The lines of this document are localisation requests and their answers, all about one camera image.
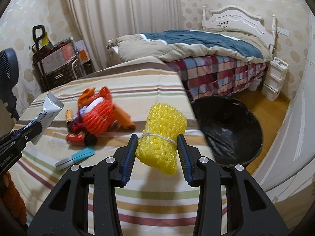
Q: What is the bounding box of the silver cream tube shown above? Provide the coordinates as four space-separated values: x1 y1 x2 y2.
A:
27 92 64 145

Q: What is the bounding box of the yellow cylindrical bottle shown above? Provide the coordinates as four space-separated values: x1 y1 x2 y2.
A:
65 109 74 125

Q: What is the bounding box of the red can black cap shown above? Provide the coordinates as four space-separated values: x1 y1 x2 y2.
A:
66 133 97 147

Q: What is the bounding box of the yellow foam net bundle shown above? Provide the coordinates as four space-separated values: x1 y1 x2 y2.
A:
136 103 187 175

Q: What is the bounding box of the black trash bin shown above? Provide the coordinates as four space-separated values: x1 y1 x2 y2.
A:
191 96 263 167

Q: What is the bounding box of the white door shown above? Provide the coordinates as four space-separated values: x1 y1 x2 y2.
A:
252 12 315 224

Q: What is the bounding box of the dark blue standing fan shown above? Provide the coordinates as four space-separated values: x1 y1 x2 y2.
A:
0 48 20 121

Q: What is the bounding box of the dark woven basket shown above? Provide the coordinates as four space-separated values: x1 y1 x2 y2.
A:
42 55 86 91

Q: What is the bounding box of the striped bed cover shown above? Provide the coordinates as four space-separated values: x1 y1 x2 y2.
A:
9 56 229 235

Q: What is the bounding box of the cardboard box with labels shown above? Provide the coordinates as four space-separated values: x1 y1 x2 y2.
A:
39 41 75 74

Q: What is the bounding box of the red and white wrapper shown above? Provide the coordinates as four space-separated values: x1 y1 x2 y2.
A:
71 86 114 133

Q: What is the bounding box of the black hand trolley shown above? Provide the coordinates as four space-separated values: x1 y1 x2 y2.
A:
32 25 49 91

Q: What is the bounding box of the plaid bed sheet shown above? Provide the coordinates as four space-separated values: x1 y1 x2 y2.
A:
167 55 270 102

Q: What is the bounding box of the white plastic drawer unit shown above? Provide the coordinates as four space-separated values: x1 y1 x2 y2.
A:
261 57 288 101

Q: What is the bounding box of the cream curtain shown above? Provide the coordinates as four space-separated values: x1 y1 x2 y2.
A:
67 0 183 70

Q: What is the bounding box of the beige and blue duvet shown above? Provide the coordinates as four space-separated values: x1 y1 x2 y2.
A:
107 28 273 63

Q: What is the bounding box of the white wooden headboard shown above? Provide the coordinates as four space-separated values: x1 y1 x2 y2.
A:
202 5 277 53

